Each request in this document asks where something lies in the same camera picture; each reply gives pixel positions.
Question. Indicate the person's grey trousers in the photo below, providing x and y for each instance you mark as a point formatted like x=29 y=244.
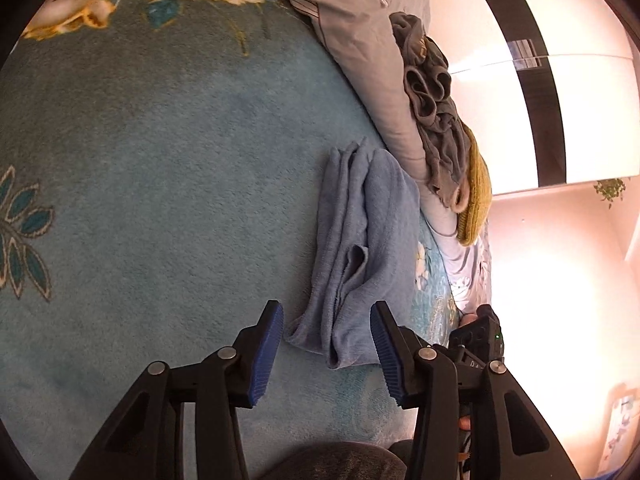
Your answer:
x=340 y=462

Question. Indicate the beige fuzzy garment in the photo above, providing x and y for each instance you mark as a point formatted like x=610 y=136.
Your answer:
x=460 y=202

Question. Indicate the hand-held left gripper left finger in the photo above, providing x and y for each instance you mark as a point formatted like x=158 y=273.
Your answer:
x=265 y=355

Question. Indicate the mustard knit sweater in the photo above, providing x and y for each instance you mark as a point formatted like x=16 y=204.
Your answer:
x=477 y=200

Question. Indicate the grey sweater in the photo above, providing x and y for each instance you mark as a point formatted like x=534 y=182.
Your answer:
x=440 y=155

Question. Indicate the white printed paper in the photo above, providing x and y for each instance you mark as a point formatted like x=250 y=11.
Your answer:
x=617 y=425

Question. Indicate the person's right hand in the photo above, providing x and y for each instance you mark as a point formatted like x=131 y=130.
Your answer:
x=468 y=319

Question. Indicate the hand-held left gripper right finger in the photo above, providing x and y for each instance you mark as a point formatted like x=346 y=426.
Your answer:
x=386 y=355

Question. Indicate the glossy white wardrobe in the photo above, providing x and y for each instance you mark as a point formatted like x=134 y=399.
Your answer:
x=575 y=125

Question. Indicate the light blue floral duvet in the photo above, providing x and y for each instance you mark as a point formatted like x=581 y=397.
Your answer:
x=360 y=35

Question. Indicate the blue knit garment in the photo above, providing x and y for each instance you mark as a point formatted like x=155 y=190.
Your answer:
x=360 y=240

